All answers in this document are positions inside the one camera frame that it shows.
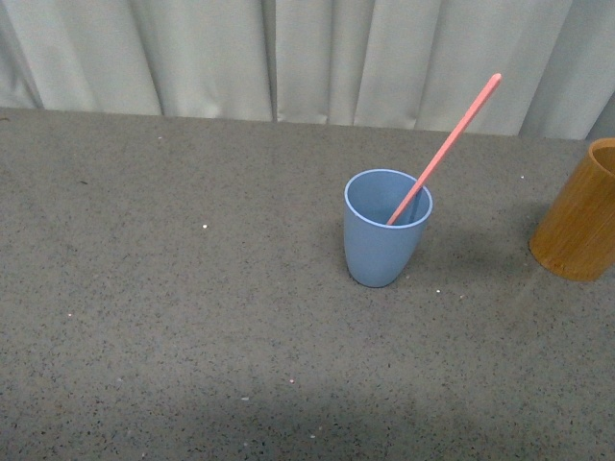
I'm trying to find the bamboo chopstick holder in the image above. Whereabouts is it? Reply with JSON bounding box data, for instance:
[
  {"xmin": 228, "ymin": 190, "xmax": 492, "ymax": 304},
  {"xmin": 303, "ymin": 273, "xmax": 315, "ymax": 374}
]
[{"xmin": 529, "ymin": 138, "xmax": 614, "ymax": 281}]

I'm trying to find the pink chopstick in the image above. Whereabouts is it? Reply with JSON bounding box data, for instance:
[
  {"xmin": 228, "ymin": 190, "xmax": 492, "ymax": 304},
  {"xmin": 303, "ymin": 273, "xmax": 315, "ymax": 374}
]
[{"xmin": 386, "ymin": 73, "xmax": 503, "ymax": 226}]

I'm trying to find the blue plastic cup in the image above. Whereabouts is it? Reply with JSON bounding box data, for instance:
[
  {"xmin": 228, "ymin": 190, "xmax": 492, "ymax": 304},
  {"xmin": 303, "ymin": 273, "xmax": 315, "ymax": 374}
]
[{"xmin": 343, "ymin": 169, "xmax": 433, "ymax": 288}]

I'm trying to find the white curtain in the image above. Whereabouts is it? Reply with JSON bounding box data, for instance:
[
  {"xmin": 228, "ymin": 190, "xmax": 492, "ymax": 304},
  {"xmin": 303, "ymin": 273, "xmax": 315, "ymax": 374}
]
[{"xmin": 1, "ymin": 1, "xmax": 614, "ymax": 139}]

